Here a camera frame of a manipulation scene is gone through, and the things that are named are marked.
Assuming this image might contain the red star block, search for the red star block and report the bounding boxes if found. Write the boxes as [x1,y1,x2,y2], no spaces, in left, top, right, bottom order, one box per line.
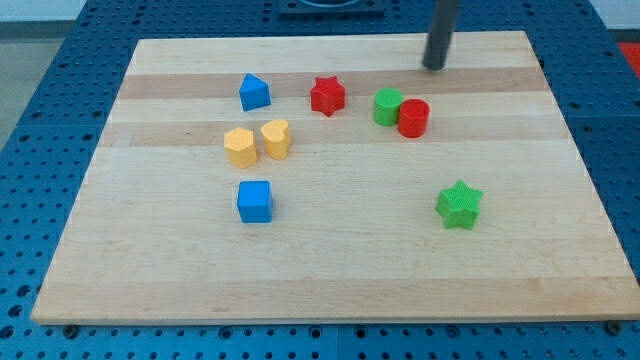
[310,75,346,117]

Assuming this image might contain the green star block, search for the green star block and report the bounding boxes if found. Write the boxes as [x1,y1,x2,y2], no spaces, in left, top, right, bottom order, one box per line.
[435,180,484,230]

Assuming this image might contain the blue cube block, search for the blue cube block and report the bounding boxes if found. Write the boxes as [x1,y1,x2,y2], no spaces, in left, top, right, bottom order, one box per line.
[236,180,273,223]

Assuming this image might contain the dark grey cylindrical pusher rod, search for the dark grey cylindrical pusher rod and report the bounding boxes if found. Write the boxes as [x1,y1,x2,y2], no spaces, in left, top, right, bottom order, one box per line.
[422,0,462,71]

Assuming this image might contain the dark robot base mount plate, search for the dark robot base mount plate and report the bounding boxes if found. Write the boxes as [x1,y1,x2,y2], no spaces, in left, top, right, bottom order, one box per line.
[275,0,385,18]

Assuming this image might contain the yellow hexagon block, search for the yellow hexagon block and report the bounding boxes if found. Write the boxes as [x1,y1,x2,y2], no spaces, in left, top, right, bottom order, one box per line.
[224,127,257,168]

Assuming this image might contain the light wooden board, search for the light wooden board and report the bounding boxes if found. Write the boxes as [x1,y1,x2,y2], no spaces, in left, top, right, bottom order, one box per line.
[31,31,639,326]

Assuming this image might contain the yellow heart block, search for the yellow heart block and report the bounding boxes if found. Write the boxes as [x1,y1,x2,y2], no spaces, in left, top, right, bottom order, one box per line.
[261,119,291,160]

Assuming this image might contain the green cylinder block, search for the green cylinder block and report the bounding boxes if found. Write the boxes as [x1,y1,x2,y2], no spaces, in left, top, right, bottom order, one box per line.
[373,87,404,127]

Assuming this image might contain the red cylinder block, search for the red cylinder block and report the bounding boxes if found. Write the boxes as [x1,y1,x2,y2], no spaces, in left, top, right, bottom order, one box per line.
[397,99,430,138]

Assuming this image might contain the blue triangular prism block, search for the blue triangular prism block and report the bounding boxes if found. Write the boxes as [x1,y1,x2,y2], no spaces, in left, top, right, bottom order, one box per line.
[239,73,271,111]

